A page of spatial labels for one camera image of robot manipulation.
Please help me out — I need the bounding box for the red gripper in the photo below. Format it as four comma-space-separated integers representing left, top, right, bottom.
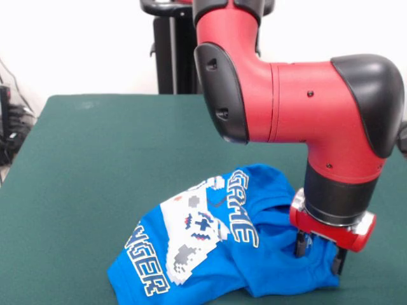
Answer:
288, 187, 378, 276

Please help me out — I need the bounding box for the blue printed shirt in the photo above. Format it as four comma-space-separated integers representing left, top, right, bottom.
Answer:
106, 163, 341, 305

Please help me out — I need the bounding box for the black office chair base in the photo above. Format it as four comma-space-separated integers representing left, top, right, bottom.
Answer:
396, 120, 407, 159

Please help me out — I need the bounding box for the dark green table cloth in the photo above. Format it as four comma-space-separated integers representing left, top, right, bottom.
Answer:
0, 93, 407, 305

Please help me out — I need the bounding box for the black box device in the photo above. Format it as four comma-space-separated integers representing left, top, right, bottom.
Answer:
0, 85, 12, 138

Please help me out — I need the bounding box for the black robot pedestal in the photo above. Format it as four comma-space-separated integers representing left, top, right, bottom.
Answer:
139, 0, 275, 95

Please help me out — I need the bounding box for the black cable tangle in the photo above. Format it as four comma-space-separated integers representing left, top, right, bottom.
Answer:
0, 58, 38, 166

